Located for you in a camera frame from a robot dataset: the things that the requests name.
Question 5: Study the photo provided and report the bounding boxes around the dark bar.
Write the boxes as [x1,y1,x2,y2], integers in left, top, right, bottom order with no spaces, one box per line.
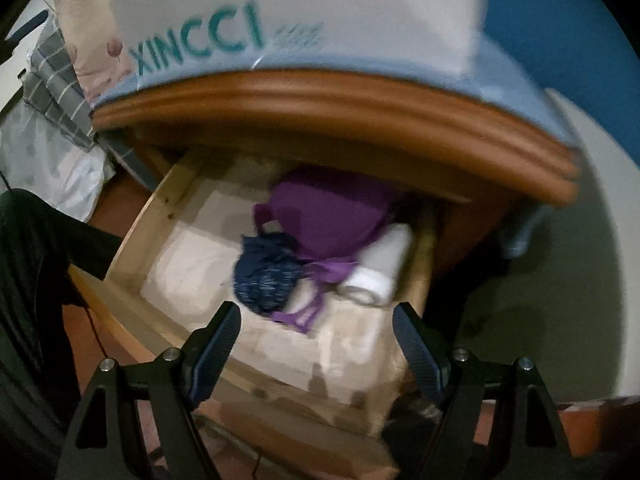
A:
[7,10,51,43]

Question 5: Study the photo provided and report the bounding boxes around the white rolled cloth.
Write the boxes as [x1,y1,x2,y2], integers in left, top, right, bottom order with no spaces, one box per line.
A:
[335,222,413,307]

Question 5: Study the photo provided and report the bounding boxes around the wooden drawer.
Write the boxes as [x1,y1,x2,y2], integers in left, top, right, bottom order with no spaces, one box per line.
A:
[70,147,441,476]

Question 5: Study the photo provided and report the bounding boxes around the white cardboard box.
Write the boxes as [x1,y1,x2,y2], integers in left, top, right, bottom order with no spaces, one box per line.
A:
[107,0,493,96]

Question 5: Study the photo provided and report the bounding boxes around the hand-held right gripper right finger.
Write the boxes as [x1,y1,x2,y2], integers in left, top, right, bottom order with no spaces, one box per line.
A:
[392,301,573,480]

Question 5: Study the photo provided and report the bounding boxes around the floral pillow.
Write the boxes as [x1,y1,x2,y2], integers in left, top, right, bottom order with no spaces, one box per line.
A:
[52,0,126,106]

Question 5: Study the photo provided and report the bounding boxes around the purple bra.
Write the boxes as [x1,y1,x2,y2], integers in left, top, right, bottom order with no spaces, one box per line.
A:
[252,166,401,333]

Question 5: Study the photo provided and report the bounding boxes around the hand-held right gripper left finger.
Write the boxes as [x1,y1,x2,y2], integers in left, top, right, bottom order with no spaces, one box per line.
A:
[55,301,242,480]

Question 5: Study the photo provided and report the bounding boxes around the blue foam mat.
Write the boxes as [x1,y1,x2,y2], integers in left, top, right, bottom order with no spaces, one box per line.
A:
[482,0,638,116]

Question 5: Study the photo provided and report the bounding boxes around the navy speckled underwear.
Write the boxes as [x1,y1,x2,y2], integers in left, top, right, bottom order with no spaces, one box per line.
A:
[234,232,306,317]

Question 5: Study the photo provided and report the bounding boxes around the blue checked cloth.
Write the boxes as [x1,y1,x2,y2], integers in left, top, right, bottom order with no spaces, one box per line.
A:
[87,35,583,261]

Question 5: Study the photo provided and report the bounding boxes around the grey plaid blanket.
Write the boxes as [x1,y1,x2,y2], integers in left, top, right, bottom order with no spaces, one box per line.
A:
[22,22,98,153]

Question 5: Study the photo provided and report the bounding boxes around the wooden nightstand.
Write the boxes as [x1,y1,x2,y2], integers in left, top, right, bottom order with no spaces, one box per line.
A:
[92,70,581,311]

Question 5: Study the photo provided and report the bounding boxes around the person's black trouser leg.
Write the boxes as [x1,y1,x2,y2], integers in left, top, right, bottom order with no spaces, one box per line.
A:
[0,187,126,480]

